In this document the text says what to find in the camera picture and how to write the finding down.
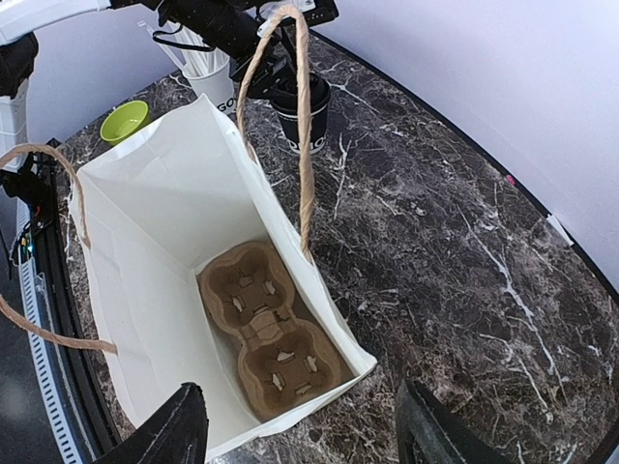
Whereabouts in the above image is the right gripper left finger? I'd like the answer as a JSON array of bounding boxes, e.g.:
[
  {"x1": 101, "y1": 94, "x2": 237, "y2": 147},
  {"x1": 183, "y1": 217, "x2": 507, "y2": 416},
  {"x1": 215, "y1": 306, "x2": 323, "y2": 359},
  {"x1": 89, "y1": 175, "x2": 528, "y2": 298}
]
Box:
[{"x1": 99, "y1": 382, "x2": 209, "y2": 464}]

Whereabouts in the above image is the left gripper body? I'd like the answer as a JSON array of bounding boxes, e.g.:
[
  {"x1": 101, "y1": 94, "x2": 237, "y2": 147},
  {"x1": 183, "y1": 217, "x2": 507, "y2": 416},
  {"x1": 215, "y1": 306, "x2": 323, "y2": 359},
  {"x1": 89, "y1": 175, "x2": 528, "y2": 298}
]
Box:
[{"x1": 247, "y1": 48, "x2": 297, "y2": 100}]

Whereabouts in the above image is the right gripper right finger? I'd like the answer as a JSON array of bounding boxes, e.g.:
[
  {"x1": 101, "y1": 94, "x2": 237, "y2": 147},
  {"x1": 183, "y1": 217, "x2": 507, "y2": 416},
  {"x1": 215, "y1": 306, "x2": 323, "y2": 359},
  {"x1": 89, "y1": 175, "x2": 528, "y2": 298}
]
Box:
[{"x1": 395, "y1": 379, "x2": 484, "y2": 463}]

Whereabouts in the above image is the black paper coffee cup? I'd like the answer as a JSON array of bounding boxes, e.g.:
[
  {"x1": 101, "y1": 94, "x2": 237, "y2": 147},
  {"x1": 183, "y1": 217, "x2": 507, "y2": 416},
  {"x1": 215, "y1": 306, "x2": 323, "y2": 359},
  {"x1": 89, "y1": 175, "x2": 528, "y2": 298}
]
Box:
[{"x1": 271, "y1": 93, "x2": 331, "y2": 154}]

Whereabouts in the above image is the brown cardboard cup carrier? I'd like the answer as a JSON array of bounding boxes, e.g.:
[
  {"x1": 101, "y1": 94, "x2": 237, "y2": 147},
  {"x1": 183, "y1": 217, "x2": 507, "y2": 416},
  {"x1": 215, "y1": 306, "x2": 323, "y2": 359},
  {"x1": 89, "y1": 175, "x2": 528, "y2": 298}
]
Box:
[{"x1": 197, "y1": 242, "x2": 352, "y2": 421}]

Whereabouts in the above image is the beige paper bag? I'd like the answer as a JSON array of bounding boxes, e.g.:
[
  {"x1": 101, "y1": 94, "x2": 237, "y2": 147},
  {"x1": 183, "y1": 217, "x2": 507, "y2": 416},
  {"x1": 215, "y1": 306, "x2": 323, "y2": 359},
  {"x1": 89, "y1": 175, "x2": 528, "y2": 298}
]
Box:
[{"x1": 0, "y1": 4, "x2": 378, "y2": 460}]

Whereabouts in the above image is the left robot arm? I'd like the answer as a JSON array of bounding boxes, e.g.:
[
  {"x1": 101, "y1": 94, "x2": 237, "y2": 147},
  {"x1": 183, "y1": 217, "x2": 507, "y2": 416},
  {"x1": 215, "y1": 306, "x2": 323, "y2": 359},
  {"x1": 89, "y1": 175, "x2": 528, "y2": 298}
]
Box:
[{"x1": 1, "y1": 1, "x2": 174, "y2": 143}]

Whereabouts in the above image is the white cup of straws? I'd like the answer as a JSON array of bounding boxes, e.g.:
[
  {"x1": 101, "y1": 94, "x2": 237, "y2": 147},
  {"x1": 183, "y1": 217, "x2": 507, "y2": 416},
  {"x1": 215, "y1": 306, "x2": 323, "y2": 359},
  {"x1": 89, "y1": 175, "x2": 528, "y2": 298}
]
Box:
[{"x1": 137, "y1": 21, "x2": 237, "y2": 115}]

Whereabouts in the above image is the green bowl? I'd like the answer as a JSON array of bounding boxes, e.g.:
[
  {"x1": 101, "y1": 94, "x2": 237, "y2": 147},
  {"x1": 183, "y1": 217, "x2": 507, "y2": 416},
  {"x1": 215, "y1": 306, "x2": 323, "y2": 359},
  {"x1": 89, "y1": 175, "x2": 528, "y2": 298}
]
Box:
[{"x1": 100, "y1": 101, "x2": 151, "y2": 146}]

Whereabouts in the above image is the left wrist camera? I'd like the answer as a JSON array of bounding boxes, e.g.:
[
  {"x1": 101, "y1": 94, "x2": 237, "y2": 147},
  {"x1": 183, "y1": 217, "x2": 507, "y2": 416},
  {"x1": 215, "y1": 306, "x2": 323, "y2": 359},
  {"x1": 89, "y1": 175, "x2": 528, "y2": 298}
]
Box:
[{"x1": 255, "y1": 0, "x2": 339, "y2": 38}]

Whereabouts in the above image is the white cable duct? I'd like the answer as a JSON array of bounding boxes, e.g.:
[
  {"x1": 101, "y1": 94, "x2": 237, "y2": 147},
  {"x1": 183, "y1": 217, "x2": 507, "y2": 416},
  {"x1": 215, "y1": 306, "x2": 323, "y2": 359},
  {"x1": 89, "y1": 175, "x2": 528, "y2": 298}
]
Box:
[{"x1": 17, "y1": 257, "x2": 83, "y2": 463}]

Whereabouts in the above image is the black front rail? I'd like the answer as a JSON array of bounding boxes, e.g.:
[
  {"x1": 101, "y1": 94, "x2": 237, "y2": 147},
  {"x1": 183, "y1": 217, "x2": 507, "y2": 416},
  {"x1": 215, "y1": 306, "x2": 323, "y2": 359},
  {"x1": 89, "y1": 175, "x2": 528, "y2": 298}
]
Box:
[{"x1": 0, "y1": 139, "x2": 122, "y2": 464}]

